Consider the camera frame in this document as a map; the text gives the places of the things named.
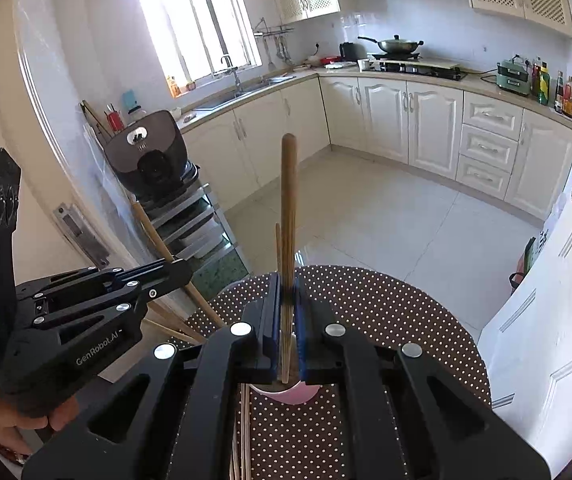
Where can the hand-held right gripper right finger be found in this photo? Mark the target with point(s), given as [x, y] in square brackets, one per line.
[302, 320]

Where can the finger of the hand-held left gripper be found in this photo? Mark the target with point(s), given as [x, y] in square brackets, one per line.
[161, 280]
[106, 272]

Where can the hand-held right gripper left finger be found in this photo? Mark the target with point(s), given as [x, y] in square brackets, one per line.
[275, 320]

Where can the pile of wooden chopsticks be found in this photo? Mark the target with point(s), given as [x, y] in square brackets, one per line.
[153, 232]

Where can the pink cup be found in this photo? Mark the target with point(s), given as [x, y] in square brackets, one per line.
[286, 396]

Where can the long brown chopstick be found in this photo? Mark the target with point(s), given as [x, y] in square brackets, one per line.
[288, 200]

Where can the person's left hand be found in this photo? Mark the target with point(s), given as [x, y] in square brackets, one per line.
[16, 425]

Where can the metal door strike plate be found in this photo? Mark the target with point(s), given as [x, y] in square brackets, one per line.
[83, 237]

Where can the metal shelf rack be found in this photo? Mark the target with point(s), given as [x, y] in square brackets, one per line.
[191, 225]

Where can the red utensil holder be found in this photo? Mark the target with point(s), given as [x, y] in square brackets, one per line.
[114, 119]

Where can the orange bottle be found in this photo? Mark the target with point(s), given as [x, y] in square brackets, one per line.
[173, 87]

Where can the steel sink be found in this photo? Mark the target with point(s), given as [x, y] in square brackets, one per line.
[241, 91]

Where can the chrome faucet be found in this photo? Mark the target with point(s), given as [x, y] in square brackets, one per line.
[233, 72]

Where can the cream lower cabinets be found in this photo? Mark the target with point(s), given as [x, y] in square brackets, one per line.
[386, 115]

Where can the green and red bag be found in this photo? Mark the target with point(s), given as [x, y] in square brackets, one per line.
[525, 265]

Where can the white door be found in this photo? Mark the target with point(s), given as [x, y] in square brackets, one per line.
[556, 335]

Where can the white bowl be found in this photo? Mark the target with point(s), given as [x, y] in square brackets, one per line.
[308, 63]

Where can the white plate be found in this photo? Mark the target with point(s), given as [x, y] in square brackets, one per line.
[340, 65]

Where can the red container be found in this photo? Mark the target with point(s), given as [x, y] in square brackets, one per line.
[329, 60]

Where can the white counter cup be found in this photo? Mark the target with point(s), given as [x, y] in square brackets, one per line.
[363, 65]

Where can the kitchen window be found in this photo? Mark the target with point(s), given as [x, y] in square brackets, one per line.
[196, 20]

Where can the black kettle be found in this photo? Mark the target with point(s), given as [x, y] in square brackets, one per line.
[348, 51]

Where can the gas stove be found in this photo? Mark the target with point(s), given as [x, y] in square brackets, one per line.
[416, 67]

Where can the steel wok with lid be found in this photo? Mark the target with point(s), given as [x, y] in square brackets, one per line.
[396, 46]

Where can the green toaster appliance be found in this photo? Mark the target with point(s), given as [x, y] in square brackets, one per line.
[513, 76]

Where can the row of condiment bottles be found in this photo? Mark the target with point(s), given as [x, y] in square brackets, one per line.
[556, 90]

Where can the wall utensil rack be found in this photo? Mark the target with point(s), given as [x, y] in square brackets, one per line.
[273, 35]

